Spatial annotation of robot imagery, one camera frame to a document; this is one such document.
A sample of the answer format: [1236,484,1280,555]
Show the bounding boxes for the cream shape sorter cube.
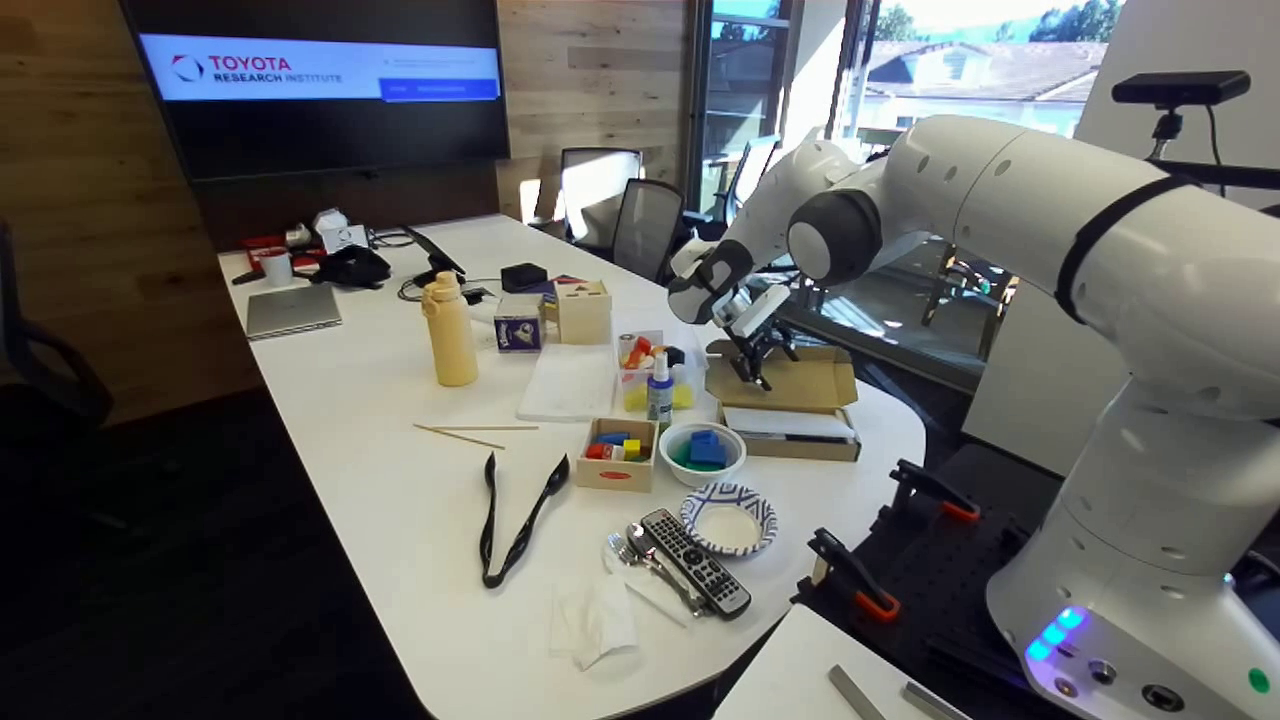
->
[553,275,616,347]

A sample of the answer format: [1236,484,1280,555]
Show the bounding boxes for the small black box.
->
[495,261,555,295]

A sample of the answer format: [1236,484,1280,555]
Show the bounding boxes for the blue sponge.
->
[672,428,737,473]

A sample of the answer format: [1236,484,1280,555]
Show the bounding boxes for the wooden box of coloured blocks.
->
[573,414,659,493]

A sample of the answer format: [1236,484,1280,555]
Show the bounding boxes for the white napkin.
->
[553,571,647,674]

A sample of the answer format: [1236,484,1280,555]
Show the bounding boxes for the metal stapler tool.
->
[637,502,756,620]

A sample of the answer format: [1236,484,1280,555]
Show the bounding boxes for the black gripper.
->
[721,306,803,395]

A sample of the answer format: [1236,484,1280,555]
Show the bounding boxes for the blue white patterned plate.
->
[675,480,781,559]

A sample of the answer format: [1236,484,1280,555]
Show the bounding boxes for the cream plastic bottle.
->
[418,269,479,392]

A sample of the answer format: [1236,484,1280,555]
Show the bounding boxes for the black clamp orange handle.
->
[803,525,902,626]
[887,457,984,527]

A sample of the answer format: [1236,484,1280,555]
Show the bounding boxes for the white bowl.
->
[655,414,752,488]

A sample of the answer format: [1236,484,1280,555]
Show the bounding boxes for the silver laptop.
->
[243,281,345,344]

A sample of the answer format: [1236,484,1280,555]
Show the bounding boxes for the black bag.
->
[313,240,397,291]

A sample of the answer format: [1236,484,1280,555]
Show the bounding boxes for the black tablet on stand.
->
[406,223,472,291]

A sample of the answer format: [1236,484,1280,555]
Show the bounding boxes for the white device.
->
[313,206,370,255]

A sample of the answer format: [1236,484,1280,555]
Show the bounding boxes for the grey metal bar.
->
[825,660,890,720]

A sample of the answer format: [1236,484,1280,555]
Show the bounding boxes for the wall television screen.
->
[117,0,513,183]

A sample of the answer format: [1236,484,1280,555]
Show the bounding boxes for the brown cardboard box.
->
[698,336,867,469]

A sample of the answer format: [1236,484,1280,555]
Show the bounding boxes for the silver spoon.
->
[612,519,702,615]

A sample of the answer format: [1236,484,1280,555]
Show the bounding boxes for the clear plastic toy container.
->
[606,330,698,419]

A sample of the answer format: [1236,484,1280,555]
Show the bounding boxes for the black stereo camera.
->
[1108,69,1254,110]

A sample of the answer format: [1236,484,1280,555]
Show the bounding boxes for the grey office chair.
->
[549,144,647,251]

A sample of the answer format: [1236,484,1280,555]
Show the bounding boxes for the black tongs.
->
[477,448,575,593]

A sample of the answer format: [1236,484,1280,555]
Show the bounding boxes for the black mesh office chair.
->
[606,176,686,283]

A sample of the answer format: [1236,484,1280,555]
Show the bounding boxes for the black mounting base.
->
[795,435,1070,720]

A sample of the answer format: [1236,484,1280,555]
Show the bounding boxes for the white glue bottle blue cap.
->
[647,347,678,432]

